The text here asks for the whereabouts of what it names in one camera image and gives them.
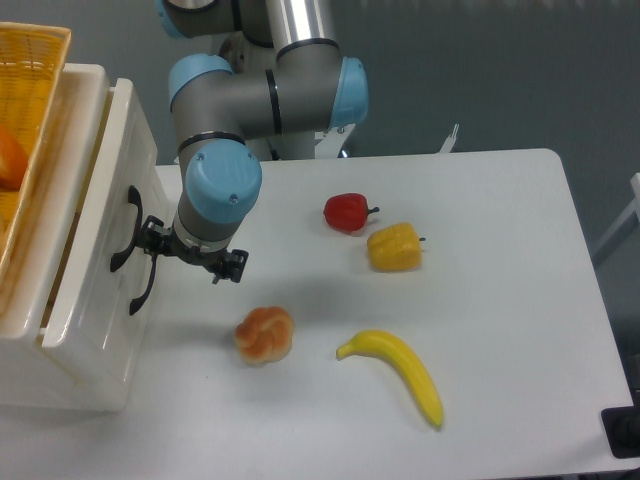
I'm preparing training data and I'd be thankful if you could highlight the black device at edge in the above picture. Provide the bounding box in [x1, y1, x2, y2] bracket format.
[601, 406, 639, 459]

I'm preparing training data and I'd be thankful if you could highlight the yellow wicker basket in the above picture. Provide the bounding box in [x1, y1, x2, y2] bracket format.
[1, 21, 72, 303]

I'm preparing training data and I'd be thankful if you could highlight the red bell pepper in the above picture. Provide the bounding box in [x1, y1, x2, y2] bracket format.
[323, 192, 380, 233]

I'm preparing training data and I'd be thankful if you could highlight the white top drawer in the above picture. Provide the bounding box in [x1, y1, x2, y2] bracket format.
[42, 79, 167, 352]

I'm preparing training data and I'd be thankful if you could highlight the black lower drawer handle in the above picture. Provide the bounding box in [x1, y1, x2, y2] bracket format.
[129, 255, 157, 316]

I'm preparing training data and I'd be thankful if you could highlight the white bracket behind table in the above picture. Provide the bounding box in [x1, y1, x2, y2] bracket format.
[439, 123, 460, 154]

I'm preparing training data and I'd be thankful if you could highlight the knotted bread roll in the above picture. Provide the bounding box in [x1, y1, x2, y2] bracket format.
[234, 306, 294, 365]

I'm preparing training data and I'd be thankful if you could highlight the white frame at right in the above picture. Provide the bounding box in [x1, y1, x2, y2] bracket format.
[591, 173, 639, 268]

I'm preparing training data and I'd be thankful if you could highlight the yellow banana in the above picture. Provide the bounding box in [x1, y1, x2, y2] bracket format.
[335, 329, 444, 429]

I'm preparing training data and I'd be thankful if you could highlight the yellow bell pepper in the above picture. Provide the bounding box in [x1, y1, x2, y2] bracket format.
[367, 222, 423, 272]

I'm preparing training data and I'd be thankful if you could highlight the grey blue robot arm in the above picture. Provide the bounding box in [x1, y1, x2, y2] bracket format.
[150, 1, 369, 282]

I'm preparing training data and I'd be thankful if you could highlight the orange fruit in basket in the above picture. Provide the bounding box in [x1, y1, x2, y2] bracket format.
[0, 124, 29, 191]

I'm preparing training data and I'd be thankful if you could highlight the black top drawer handle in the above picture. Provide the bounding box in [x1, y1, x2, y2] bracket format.
[109, 185, 145, 273]

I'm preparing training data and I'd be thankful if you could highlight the black drawer handle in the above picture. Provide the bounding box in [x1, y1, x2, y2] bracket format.
[129, 255, 157, 316]
[109, 185, 145, 273]

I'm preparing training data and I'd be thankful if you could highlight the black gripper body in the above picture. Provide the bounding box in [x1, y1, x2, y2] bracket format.
[159, 228, 229, 269]

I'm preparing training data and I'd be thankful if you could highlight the white drawer cabinet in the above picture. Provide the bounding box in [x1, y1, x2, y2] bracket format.
[1, 64, 149, 411]

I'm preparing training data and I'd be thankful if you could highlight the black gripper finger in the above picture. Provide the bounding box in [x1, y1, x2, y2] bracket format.
[138, 215, 173, 259]
[210, 249, 249, 284]

